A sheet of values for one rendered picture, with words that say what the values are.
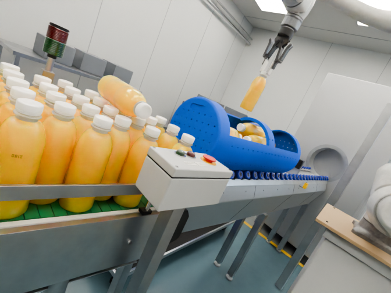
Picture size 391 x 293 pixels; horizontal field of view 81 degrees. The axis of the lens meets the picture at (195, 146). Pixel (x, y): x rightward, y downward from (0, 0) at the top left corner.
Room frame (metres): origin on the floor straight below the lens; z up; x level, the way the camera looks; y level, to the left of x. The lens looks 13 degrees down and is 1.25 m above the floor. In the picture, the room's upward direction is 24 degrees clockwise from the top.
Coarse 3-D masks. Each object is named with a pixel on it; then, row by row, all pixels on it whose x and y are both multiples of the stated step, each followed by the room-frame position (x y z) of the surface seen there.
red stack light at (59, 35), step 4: (48, 24) 0.79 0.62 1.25; (48, 28) 0.78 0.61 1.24; (52, 28) 0.78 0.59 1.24; (56, 28) 0.78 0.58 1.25; (48, 32) 0.78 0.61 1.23; (52, 32) 0.78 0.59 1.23; (56, 32) 0.79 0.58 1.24; (60, 32) 0.79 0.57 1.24; (64, 32) 0.80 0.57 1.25; (48, 36) 0.78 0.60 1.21; (52, 36) 0.78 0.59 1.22; (56, 36) 0.79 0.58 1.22; (60, 36) 0.79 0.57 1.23; (64, 36) 0.81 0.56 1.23; (68, 36) 0.83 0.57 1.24; (56, 40) 0.79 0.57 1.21; (60, 40) 0.80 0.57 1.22; (64, 40) 0.81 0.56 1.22
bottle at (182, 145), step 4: (180, 140) 0.66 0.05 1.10; (176, 144) 0.66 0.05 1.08; (180, 144) 0.65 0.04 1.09; (184, 144) 0.65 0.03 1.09; (188, 144) 0.65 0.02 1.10; (192, 144) 0.67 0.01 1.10; (172, 148) 0.65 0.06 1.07; (176, 148) 0.64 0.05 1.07; (180, 148) 0.64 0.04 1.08; (184, 148) 0.64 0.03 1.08; (188, 148) 0.65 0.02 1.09
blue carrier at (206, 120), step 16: (176, 112) 0.98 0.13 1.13; (192, 112) 0.92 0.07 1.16; (208, 112) 0.87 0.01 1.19; (224, 112) 0.89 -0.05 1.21; (192, 128) 0.90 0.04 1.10; (208, 128) 0.85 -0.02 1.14; (224, 128) 0.84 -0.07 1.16; (208, 144) 0.83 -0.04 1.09; (224, 144) 0.84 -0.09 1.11; (240, 144) 0.92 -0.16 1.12; (256, 144) 1.02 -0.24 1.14; (272, 144) 1.15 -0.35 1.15; (288, 144) 1.53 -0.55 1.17; (224, 160) 0.89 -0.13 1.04; (240, 160) 0.97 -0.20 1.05; (256, 160) 1.07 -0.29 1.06; (272, 160) 1.19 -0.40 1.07; (288, 160) 1.34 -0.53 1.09
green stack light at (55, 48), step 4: (44, 40) 0.79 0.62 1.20; (48, 40) 0.78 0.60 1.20; (52, 40) 0.78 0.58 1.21; (44, 44) 0.79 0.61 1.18; (48, 44) 0.78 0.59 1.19; (52, 44) 0.78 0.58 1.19; (56, 44) 0.79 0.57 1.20; (60, 44) 0.80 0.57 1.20; (64, 44) 0.81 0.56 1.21; (44, 48) 0.78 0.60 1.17; (48, 48) 0.78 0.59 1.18; (52, 48) 0.79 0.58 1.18; (56, 48) 0.79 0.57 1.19; (60, 48) 0.80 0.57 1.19; (64, 48) 0.82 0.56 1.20; (48, 52) 0.78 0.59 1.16; (52, 52) 0.79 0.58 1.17; (56, 52) 0.80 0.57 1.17; (60, 52) 0.81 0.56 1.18; (60, 56) 0.81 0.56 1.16
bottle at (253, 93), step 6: (258, 78) 1.27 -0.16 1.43; (264, 78) 1.28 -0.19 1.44; (252, 84) 1.28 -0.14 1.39; (258, 84) 1.26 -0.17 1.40; (264, 84) 1.27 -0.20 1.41; (252, 90) 1.27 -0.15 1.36; (258, 90) 1.27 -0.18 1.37; (246, 96) 1.28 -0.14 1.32; (252, 96) 1.27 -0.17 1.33; (258, 96) 1.28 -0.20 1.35; (246, 102) 1.27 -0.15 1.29; (252, 102) 1.27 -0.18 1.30; (246, 108) 1.27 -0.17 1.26; (252, 108) 1.28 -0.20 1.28
